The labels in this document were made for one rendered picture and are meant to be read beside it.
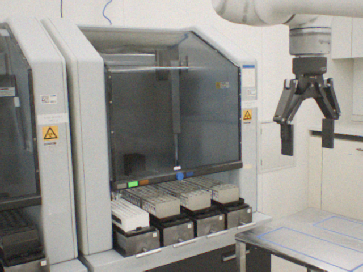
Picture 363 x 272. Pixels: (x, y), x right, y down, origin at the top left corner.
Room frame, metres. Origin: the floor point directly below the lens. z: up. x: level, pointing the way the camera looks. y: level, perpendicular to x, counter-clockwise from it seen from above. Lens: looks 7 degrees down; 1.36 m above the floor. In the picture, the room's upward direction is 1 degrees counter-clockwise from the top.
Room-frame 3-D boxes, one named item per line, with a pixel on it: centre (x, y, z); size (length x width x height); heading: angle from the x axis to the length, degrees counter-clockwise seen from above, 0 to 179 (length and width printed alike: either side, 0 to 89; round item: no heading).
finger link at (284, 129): (0.88, -0.21, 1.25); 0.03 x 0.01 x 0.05; 123
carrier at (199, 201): (1.67, -0.05, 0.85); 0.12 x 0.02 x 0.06; 122
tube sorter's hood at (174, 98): (1.83, 0.14, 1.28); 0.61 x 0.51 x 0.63; 123
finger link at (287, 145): (0.89, -0.23, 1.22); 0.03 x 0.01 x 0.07; 33
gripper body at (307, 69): (0.93, -0.28, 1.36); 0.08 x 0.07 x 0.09; 123
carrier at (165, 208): (1.58, 0.08, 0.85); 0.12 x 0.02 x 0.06; 123
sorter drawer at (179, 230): (1.78, 0.20, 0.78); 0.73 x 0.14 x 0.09; 33
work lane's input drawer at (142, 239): (1.70, 0.33, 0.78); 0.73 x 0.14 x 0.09; 33
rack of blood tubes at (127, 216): (1.59, 0.26, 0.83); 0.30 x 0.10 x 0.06; 33
